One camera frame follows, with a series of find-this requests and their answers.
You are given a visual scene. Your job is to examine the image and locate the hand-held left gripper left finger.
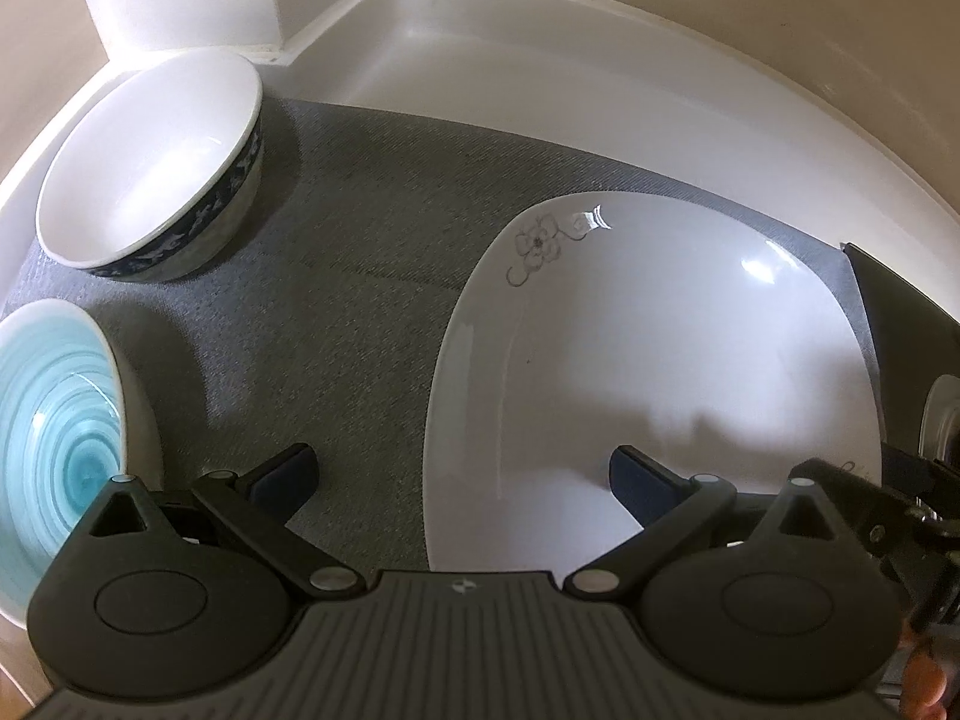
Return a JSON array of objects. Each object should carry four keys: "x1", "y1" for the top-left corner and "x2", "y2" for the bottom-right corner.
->
[{"x1": 86, "y1": 442, "x2": 362, "y2": 598}]

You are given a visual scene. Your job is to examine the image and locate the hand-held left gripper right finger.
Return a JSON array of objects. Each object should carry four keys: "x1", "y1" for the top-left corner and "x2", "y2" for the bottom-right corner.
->
[{"x1": 562, "y1": 446, "x2": 852, "y2": 602}]

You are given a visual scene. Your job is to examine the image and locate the white square plate flower print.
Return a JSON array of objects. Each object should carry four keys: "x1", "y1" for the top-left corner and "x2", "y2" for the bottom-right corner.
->
[{"x1": 421, "y1": 191, "x2": 886, "y2": 575}]

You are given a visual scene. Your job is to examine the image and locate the light blue swirl bowl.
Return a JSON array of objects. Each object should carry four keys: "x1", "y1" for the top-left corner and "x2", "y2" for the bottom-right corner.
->
[{"x1": 0, "y1": 298, "x2": 166, "y2": 627}]

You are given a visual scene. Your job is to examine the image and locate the white bowl with blue band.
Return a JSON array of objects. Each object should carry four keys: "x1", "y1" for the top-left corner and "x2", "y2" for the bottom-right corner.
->
[{"x1": 36, "y1": 51, "x2": 265, "y2": 284}]

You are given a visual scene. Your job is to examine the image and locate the person's right hand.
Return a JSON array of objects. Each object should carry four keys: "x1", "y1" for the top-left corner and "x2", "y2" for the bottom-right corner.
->
[{"x1": 898, "y1": 634, "x2": 952, "y2": 720}]

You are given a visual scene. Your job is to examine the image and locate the black flat object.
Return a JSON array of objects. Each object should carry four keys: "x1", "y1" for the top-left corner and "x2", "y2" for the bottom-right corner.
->
[{"x1": 842, "y1": 241, "x2": 960, "y2": 458}]

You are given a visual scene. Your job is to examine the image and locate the grey fabric mat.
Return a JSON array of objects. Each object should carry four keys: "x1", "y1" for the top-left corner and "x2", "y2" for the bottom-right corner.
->
[{"x1": 0, "y1": 97, "x2": 875, "y2": 578}]

